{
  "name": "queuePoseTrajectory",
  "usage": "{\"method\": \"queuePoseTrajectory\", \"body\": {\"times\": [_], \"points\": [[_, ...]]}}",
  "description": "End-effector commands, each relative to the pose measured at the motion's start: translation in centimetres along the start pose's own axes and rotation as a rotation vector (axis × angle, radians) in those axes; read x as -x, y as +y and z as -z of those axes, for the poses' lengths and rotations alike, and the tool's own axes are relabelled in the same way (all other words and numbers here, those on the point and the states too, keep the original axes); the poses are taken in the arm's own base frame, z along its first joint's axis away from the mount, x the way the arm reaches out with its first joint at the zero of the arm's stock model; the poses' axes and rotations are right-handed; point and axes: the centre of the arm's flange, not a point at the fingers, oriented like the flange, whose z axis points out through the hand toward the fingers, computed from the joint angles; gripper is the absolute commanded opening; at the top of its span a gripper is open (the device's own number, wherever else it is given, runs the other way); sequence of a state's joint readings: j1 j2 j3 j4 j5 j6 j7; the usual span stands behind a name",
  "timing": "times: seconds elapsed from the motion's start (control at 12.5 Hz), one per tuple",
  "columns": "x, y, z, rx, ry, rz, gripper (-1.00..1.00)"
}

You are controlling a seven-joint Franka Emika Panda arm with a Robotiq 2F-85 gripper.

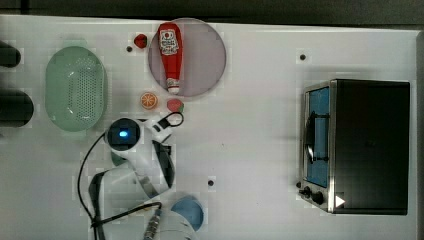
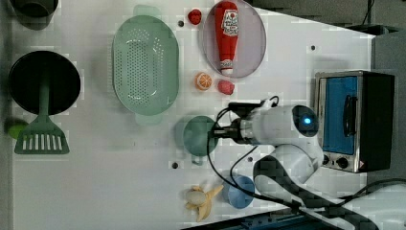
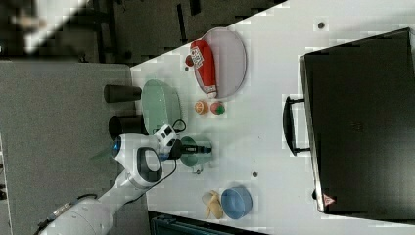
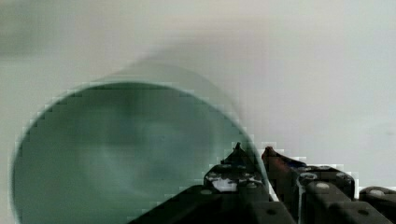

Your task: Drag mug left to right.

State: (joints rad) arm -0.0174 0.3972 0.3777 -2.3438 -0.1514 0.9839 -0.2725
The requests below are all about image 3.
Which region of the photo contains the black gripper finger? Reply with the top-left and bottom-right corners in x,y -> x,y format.
181,145 -> 211,154

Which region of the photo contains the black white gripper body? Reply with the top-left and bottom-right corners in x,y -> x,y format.
159,139 -> 182,161

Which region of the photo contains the teal green mug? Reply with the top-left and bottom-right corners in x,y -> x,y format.
180,135 -> 213,174

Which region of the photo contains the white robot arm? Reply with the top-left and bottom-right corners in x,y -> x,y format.
33,132 -> 212,235

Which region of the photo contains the orange half toy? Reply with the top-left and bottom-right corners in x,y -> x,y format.
194,100 -> 208,115

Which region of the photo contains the mint green colander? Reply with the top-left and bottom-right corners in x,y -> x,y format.
141,79 -> 181,134

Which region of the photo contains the pink strawberry toy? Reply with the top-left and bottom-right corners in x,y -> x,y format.
210,102 -> 225,115

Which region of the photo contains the peeled banana toy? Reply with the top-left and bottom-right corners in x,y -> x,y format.
202,190 -> 223,219

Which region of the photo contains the black round pot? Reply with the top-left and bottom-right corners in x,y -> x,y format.
109,115 -> 147,140

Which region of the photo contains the blue bowl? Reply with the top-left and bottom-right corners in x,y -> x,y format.
221,186 -> 253,219

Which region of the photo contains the dark grey cup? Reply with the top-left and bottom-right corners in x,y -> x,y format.
104,84 -> 142,103

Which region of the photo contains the red toy fruit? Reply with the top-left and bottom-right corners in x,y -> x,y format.
185,55 -> 194,67

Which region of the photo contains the grey round plate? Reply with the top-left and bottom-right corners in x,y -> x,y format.
202,27 -> 247,99

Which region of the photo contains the red ketchup bottle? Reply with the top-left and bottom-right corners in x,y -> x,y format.
190,39 -> 217,99

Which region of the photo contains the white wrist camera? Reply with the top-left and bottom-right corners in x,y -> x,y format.
155,124 -> 178,154

